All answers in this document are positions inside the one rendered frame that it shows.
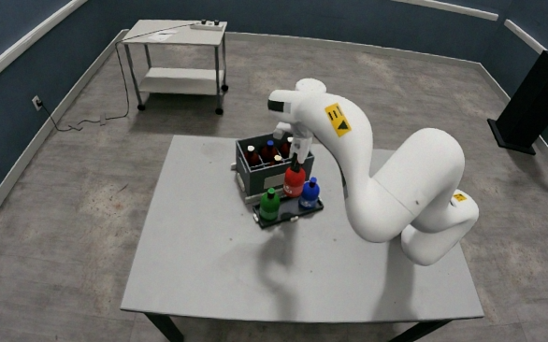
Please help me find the blue plastic bottle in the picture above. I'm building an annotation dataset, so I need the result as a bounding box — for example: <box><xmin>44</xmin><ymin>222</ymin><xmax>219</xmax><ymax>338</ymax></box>
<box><xmin>298</xmin><ymin>177</ymin><xmax>320</xmax><ymax>209</ymax></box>

